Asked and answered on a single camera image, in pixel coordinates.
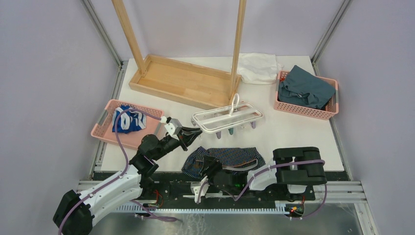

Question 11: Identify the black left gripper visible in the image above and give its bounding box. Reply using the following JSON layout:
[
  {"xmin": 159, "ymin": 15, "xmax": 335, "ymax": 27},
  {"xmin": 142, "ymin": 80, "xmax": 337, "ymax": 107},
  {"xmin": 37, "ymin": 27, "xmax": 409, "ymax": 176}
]
[{"xmin": 152, "ymin": 125, "xmax": 202, "ymax": 161}]

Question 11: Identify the navy striped boxer underwear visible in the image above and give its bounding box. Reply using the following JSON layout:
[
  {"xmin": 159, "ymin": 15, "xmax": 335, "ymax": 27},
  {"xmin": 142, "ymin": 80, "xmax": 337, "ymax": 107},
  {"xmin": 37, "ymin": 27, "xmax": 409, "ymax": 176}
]
[{"xmin": 181, "ymin": 146, "xmax": 265, "ymax": 179}]

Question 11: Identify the white plastic clip hanger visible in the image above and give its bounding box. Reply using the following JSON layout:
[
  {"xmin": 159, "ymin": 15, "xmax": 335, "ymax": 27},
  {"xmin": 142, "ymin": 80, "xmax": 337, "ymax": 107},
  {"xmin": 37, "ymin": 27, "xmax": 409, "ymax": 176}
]
[{"xmin": 191, "ymin": 93, "xmax": 264, "ymax": 139}]

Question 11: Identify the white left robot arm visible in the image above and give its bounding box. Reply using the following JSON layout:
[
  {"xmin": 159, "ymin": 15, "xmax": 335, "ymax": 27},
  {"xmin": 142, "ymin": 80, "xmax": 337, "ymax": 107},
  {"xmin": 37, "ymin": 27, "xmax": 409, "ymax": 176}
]
[{"xmin": 52, "ymin": 127, "xmax": 202, "ymax": 235}]

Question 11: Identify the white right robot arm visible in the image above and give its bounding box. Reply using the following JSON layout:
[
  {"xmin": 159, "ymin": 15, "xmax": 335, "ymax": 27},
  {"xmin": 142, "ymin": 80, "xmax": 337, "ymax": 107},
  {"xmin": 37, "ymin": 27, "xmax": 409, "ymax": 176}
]
[{"xmin": 200, "ymin": 147, "xmax": 327, "ymax": 200}]

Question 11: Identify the blue white underwear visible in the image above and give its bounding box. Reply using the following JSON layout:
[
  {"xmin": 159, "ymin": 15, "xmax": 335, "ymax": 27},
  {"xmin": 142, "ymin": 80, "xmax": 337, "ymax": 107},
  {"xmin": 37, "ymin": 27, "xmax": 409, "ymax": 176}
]
[{"xmin": 112, "ymin": 105, "xmax": 147, "ymax": 134}]

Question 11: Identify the wooden hanger rack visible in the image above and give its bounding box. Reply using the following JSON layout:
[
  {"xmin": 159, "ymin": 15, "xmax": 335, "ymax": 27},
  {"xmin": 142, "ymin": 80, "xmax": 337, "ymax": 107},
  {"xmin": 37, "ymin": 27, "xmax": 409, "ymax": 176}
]
[{"xmin": 112, "ymin": 0, "xmax": 246, "ymax": 109}]

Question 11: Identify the teal grey underwear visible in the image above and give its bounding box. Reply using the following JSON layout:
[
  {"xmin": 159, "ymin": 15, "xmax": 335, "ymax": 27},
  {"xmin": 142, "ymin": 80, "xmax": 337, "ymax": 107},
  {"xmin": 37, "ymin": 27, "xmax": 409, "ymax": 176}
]
[{"xmin": 277, "ymin": 65, "xmax": 335, "ymax": 110}]

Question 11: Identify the pink basket left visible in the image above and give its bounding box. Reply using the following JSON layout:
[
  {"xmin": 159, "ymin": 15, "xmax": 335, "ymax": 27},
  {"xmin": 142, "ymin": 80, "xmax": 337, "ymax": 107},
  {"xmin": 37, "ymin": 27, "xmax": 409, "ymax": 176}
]
[{"xmin": 91, "ymin": 99, "xmax": 164, "ymax": 149}]

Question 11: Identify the pink basket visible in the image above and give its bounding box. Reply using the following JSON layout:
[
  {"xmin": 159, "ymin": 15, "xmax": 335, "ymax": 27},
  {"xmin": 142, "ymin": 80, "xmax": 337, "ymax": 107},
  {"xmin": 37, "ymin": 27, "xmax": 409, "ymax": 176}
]
[
  {"xmin": 91, "ymin": 99, "xmax": 164, "ymax": 149},
  {"xmin": 274, "ymin": 66, "xmax": 339, "ymax": 120}
]

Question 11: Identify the white folded cloth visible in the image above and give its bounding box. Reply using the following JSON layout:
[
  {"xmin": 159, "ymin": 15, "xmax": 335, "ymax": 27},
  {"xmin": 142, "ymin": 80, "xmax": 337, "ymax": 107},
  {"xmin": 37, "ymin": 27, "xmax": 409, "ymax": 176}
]
[{"xmin": 237, "ymin": 53, "xmax": 283, "ymax": 85}]

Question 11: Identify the pink basket right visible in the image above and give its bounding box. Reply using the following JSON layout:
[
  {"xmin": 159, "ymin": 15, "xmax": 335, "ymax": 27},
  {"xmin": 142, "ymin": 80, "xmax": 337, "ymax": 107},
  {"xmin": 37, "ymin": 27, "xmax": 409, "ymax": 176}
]
[{"xmin": 274, "ymin": 66, "xmax": 339, "ymax": 120}]

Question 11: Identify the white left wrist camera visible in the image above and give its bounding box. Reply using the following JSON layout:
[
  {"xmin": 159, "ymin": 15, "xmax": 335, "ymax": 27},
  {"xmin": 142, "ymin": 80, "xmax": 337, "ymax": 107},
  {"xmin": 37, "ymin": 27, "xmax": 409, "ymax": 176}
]
[{"xmin": 160, "ymin": 116, "xmax": 182, "ymax": 138}]

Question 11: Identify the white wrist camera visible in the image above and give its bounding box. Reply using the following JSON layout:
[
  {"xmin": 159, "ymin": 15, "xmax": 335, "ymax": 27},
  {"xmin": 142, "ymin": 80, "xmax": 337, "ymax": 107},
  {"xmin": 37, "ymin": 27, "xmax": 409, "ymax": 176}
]
[
  {"xmin": 160, "ymin": 116, "xmax": 182, "ymax": 138},
  {"xmin": 192, "ymin": 176, "xmax": 209, "ymax": 204}
]

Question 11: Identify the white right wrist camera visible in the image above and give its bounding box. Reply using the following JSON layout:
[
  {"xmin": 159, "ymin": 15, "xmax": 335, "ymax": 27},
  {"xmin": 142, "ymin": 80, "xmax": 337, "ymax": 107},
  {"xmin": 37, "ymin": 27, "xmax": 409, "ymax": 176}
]
[{"xmin": 192, "ymin": 176, "xmax": 209, "ymax": 204}]

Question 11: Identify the white slotted cable duct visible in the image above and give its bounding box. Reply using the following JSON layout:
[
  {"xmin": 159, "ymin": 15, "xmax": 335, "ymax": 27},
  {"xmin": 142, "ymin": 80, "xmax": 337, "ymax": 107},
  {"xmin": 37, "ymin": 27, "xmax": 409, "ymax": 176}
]
[{"xmin": 113, "ymin": 202, "xmax": 289, "ymax": 215}]

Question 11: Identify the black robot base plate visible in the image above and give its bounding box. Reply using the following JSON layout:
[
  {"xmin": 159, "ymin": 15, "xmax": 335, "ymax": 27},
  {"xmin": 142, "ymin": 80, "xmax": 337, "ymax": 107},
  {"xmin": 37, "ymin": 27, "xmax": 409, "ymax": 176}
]
[{"xmin": 94, "ymin": 172, "xmax": 349, "ymax": 210}]

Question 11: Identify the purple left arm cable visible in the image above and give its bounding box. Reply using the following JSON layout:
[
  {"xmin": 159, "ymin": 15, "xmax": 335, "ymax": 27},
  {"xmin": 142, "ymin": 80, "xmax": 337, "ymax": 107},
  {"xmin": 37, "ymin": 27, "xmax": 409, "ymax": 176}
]
[{"xmin": 57, "ymin": 108, "xmax": 177, "ymax": 235}]

